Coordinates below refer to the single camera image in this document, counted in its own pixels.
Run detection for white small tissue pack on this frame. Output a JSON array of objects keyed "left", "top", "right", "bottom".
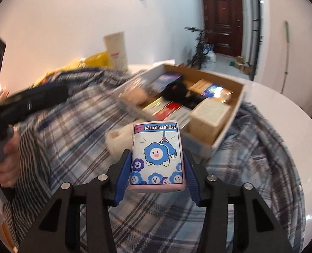
[{"left": 105, "top": 124, "right": 133, "bottom": 159}]

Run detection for clear plastic bagged item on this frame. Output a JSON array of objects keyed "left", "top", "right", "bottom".
[{"left": 119, "top": 78, "right": 150, "bottom": 106}]

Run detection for pink tissue pack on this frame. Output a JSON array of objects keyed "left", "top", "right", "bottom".
[{"left": 129, "top": 121, "right": 186, "bottom": 193}]

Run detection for white green-text box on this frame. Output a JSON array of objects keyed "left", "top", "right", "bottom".
[{"left": 189, "top": 98, "right": 231, "bottom": 145}]

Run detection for red white cigarette pack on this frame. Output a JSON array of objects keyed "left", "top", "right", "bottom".
[{"left": 142, "top": 97, "right": 182, "bottom": 121}]

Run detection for black hair scrunchie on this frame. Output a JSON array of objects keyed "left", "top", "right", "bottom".
[{"left": 161, "top": 81, "right": 206, "bottom": 110}]

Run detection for gold blue cigarette pack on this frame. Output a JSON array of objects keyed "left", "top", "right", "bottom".
[{"left": 189, "top": 79, "right": 233, "bottom": 103}]

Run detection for person's left hand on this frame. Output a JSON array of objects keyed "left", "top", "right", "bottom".
[{"left": 0, "top": 133, "right": 20, "bottom": 188}]

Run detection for black white striped cloth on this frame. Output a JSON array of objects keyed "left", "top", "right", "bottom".
[{"left": 3, "top": 128, "right": 52, "bottom": 248}]

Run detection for blue plaid shirt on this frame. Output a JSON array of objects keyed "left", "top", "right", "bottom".
[{"left": 4, "top": 68, "right": 306, "bottom": 252}]

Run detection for yellow plastic bag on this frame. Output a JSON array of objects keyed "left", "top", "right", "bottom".
[{"left": 32, "top": 51, "right": 111, "bottom": 87}]

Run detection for white cylindrical tube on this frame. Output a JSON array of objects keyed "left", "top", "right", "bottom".
[{"left": 103, "top": 31, "right": 128, "bottom": 71}]

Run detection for open cardboard tray box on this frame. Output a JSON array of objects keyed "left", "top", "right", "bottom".
[{"left": 113, "top": 64, "right": 245, "bottom": 159}]

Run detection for black bicycle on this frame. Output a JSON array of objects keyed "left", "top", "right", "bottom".
[{"left": 185, "top": 26, "right": 214, "bottom": 70}]

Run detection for cardboard boxes by door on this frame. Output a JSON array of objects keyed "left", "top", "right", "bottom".
[{"left": 230, "top": 56, "right": 251, "bottom": 75}]

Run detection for white plastic bag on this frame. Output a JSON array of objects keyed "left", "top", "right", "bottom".
[{"left": 206, "top": 50, "right": 216, "bottom": 63}]

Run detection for dark red entrance door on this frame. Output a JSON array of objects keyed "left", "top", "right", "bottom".
[{"left": 203, "top": 0, "right": 243, "bottom": 57}]

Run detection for long-handled mop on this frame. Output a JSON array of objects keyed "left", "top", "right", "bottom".
[{"left": 281, "top": 20, "right": 290, "bottom": 95}]

